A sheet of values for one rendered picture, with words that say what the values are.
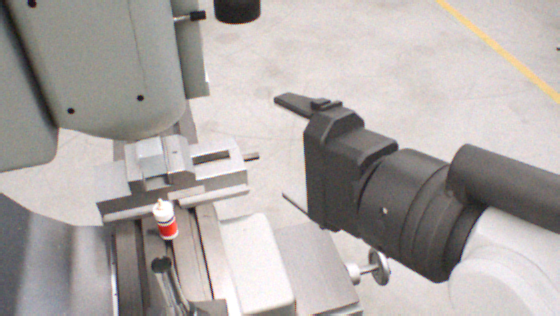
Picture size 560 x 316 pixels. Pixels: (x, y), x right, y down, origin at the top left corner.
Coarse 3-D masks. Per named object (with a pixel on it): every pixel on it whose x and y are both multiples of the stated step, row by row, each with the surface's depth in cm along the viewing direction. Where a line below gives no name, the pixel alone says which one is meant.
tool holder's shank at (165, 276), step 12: (156, 264) 50; (168, 264) 50; (156, 276) 50; (168, 276) 50; (168, 288) 51; (180, 288) 54; (168, 300) 53; (180, 300) 54; (168, 312) 55; (180, 312) 55
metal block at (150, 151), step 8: (144, 144) 100; (152, 144) 100; (160, 144) 100; (144, 152) 98; (152, 152) 98; (160, 152) 98; (144, 160) 98; (152, 160) 99; (160, 160) 99; (144, 168) 99; (152, 168) 100; (160, 168) 101; (144, 176) 101
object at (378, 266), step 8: (368, 256) 132; (376, 256) 128; (384, 256) 124; (344, 264) 126; (352, 264) 125; (376, 264) 128; (384, 264) 123; (352, 272) 124; (360, 272) 126; (368, 272) 127; (376, 272) 130; (384, 272) 123; (352, 280) 123; (376, 280) 129; (384, 280) 124
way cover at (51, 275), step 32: (0, 192) 94; (0, 224) 89; (32, 224) 98; (64, 224) 105; (0, 256) 85; (32, 256) 92; (64, 256) 99; (96, 256) 102; (0, 288) 81; (32, 288) 87; (64, 288) 93; (96, 288) 96
